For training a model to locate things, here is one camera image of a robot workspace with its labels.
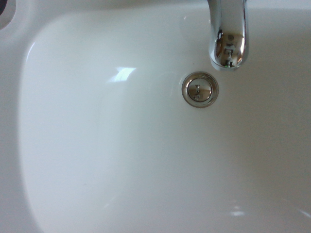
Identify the dark round object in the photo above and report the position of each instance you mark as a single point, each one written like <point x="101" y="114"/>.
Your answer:
<point x="3" y="7"/>

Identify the chrome sink drain stopper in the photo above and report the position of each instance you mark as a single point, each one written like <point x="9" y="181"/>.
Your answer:
<point x="200" y="89"/>

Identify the white ceramic sink basin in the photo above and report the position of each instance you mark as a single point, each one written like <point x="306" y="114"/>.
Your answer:
<point x="121" y="150"/>

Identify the chrome faucet spout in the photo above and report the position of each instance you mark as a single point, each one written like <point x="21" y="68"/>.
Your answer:
<point x="228" y="36"/>

